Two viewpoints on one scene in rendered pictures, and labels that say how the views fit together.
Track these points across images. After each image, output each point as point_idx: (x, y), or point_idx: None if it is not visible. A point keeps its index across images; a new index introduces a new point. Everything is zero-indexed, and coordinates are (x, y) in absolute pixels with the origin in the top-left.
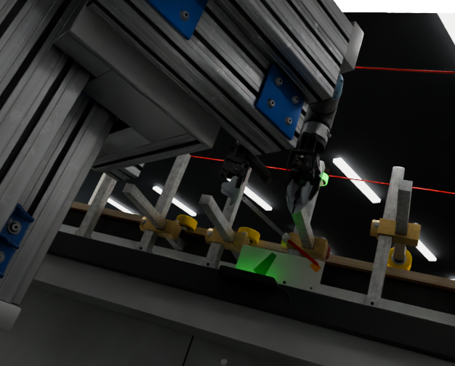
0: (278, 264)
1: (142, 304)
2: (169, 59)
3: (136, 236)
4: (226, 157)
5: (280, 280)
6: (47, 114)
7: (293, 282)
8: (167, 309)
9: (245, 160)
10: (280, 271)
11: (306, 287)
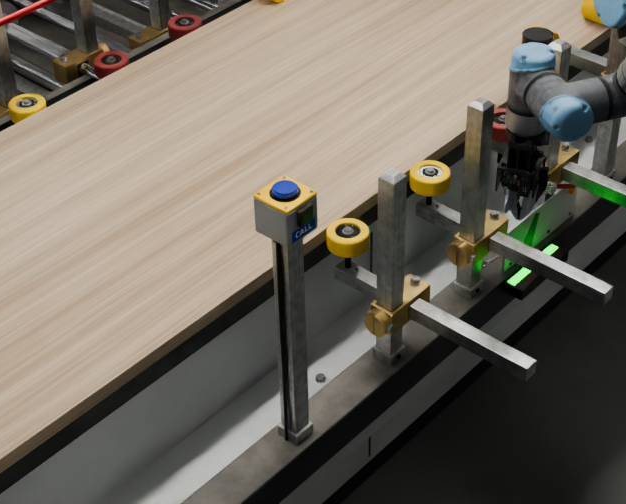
0: (542, 219)
1: (410, 394)
2: None
3: (241, 311)
4: (535, 180)
5: (545, 233)
6: None
7: (555, 223)
8: (437, 368)
9: (534, 151)
10: (543, 224)
11: (565, 216)
